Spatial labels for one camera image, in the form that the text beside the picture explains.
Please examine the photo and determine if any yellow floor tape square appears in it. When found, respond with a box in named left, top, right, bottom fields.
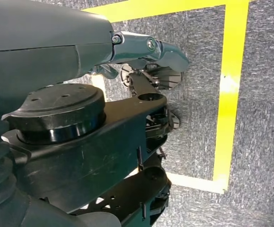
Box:
left=82, top=0, right=250, bottom=195

